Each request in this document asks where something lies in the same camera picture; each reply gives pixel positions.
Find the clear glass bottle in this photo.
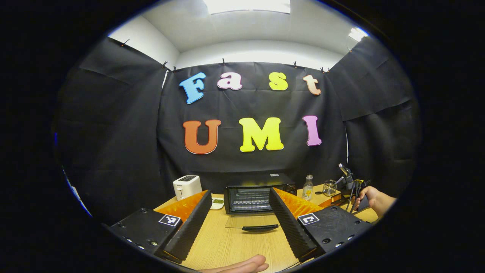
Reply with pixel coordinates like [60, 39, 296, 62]
[302, 175, 314, 201]

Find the black backdrop cloth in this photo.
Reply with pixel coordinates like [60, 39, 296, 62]
[53, 36, 422, 226]

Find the white toaster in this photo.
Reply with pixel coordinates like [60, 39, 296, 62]
[173, 175, 203, 201]

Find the black electric oven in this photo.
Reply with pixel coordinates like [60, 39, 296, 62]
[224, 173, 297, 233]

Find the large ceiling light panel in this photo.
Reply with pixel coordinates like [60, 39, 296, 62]
[203, 0, 291, 15]

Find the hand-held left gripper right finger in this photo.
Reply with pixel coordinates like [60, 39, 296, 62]
[268, 187, 372, 263]

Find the small ceiling light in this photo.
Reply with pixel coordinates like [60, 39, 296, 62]
[349, 27, 368, 42]

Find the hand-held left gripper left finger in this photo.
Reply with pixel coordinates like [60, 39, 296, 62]
[108, 189, 213, 263]

